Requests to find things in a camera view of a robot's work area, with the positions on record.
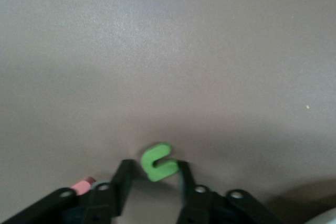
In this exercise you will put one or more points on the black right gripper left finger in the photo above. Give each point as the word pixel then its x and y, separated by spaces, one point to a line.
pixel 120 182

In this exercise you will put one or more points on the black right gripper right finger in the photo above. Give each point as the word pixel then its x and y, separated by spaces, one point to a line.
pixel 187 190

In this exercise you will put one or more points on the green foam letter u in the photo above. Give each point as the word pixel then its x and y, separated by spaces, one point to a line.
pixel 149 166

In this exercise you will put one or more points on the pink foam letter w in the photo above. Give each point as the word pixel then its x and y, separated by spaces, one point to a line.
pixel 82 186

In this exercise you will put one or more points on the brown table cover sheet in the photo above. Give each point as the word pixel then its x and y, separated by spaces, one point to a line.
pixel 183 51

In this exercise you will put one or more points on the beige round plate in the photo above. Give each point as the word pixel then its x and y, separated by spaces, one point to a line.
pixel 328 218

